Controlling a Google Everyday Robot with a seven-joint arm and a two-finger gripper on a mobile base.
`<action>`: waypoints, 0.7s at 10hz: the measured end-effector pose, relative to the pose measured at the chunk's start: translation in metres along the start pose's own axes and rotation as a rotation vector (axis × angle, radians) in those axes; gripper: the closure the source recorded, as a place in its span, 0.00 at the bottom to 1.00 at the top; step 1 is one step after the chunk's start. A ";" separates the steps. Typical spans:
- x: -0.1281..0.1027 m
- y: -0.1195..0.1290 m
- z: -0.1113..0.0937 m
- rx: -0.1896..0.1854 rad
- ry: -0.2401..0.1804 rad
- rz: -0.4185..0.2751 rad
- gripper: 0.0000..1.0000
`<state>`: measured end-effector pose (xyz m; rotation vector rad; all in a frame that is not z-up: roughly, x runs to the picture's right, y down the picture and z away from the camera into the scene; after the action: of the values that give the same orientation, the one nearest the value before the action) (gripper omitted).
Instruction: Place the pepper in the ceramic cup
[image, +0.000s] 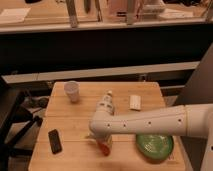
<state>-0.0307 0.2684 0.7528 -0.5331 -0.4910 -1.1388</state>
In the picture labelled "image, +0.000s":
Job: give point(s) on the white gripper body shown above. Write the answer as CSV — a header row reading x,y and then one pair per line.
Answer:
x,y
104,140

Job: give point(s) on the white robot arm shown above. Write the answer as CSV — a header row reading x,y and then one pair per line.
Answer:
x,y
194,120

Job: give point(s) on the small white box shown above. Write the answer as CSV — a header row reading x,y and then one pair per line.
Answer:
x,y
135,102

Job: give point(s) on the green round plate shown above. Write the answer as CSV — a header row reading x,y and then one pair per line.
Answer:
x,y
155,148

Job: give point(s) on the white paper sheet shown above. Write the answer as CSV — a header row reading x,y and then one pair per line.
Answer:
x,y
15,15

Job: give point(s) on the metal post right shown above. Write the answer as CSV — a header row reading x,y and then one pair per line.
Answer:
x,y
130,11

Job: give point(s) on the metal post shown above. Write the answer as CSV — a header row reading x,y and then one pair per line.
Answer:
x,y
130,11
72,13

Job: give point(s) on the metal post left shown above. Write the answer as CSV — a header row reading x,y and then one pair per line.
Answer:
x,y
72,13

